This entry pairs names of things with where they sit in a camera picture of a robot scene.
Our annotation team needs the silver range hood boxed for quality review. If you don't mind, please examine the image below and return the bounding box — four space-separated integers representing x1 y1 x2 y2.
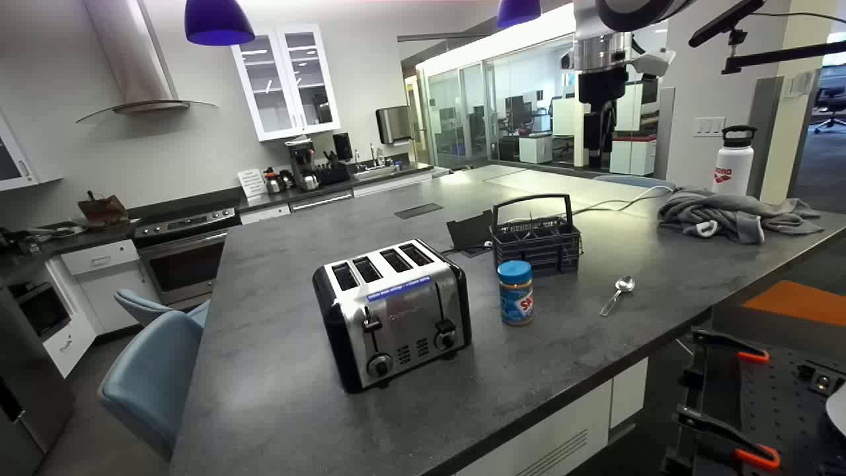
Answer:
74 0 220 126

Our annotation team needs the silver wall dispenser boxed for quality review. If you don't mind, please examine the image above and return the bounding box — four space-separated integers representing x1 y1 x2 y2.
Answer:
372 104 414 147

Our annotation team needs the brown wooden basket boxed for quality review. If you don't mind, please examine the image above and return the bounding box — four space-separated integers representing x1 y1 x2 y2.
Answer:
77 188 130 225

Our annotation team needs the black clamp orange handle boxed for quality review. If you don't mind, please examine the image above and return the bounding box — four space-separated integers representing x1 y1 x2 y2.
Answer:
688 325 774 368
675 404 784 474

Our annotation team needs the white base cabinet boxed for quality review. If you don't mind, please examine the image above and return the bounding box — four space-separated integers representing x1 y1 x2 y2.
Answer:
40 235 166 379

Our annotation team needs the jar with blue lid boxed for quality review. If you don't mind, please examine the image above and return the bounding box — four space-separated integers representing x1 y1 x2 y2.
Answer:
495 257 537 327

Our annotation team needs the orange floor mat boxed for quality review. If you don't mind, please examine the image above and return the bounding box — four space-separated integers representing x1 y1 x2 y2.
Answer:
739 277 846 331

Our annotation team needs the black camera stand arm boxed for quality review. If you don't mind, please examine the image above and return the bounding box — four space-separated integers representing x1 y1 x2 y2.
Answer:
685 0 846 76

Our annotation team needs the black cutlery caddy basket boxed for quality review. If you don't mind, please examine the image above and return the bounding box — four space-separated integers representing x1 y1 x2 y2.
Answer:
486 192 583 277

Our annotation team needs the purple pendant lamp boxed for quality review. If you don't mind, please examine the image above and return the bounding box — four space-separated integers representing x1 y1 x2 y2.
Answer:
183 0 258 48
495 0 541 31

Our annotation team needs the silver four-slot toaster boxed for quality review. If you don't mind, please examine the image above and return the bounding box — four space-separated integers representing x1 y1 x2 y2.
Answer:
308 239 472 397

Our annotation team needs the black perforated work table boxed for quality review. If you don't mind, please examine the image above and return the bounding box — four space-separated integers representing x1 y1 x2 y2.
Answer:
664 338 846 476

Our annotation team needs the small black box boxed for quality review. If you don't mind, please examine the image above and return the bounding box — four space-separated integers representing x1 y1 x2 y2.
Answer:
443 214 497 255

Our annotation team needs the light blue chair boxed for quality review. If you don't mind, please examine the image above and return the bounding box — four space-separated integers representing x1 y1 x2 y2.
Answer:
98 307 207 459
110 285 213 331

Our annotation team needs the white glass-door wall cabinet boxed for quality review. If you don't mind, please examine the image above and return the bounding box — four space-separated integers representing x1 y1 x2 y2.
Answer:
229 20 344 145

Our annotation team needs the silver metal spoon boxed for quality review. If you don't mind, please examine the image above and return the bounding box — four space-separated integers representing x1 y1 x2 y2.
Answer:
597 274 636 319

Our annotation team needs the black cables pile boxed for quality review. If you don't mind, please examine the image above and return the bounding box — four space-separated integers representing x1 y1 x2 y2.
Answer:
655 184 827 249

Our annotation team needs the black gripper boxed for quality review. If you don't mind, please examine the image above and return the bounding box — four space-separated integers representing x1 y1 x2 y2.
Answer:
577 65 630 173

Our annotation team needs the white wall switch plate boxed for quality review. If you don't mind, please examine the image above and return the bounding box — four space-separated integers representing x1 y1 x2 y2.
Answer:
696 113 726 142

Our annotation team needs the small black appliance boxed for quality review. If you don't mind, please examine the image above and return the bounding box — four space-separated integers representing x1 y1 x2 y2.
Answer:
330 130 356 166

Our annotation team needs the stainless steel fridge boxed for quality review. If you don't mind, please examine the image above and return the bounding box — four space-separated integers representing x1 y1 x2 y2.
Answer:
0 280 77 476

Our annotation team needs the black coffee maker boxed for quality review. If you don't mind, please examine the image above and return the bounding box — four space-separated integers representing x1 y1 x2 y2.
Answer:
285 136 328 192

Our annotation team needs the stainless steel oven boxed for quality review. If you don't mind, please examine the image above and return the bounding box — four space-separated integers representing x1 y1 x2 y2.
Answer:
130 206 242 307

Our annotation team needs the white water bottle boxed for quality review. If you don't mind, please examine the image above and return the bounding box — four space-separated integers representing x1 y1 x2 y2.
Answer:
712 124 759 198

